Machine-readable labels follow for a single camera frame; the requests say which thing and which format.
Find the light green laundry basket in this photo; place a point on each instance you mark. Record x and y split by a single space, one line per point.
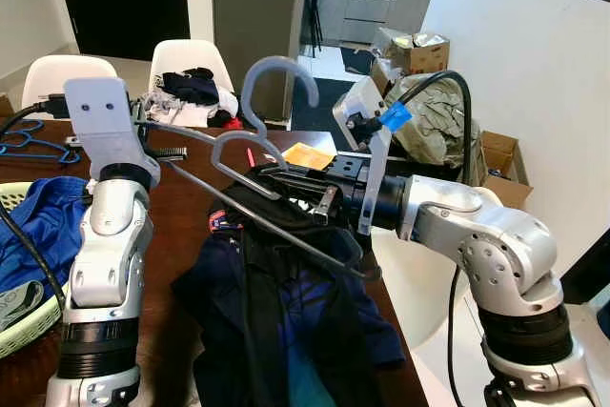
33 331

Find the blue crumpled garment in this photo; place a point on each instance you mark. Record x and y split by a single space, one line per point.
48 216

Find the navy crumpled garment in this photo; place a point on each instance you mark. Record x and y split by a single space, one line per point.
191 88

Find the olive plastic bag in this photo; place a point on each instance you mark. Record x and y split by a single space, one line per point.
434 126

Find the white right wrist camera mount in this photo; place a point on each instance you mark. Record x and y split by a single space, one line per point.
357 102

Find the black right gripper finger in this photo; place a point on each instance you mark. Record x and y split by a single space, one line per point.
324 199
295 174

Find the blue plastic hanger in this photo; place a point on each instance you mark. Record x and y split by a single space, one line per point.
57 154
24 125

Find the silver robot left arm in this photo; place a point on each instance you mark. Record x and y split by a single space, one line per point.
105 264

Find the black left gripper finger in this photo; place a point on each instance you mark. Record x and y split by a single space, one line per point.
172 153

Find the white crumpled garment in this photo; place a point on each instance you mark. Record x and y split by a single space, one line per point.
172 113

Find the black low furniture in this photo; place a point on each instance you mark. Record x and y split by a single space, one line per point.
586 278

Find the blue tape piece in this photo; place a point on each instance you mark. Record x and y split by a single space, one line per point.
396 117

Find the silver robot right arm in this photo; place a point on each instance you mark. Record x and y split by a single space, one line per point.
496 254

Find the grey kitchen cabinet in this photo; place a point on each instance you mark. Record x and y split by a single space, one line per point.
367 7

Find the open cardboard box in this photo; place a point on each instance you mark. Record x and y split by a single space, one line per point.
505 188

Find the dark blue black jersey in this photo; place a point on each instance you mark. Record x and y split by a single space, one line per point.
286 331

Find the dark floor rug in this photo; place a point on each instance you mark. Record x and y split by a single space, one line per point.
319 102

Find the red pen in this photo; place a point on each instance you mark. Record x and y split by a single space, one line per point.
250 157

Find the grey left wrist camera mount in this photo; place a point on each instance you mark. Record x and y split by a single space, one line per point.
100 126

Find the grey folded cloth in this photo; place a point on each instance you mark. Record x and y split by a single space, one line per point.
19 304

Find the cardboard box with foil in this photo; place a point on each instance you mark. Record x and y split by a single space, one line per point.
424 56

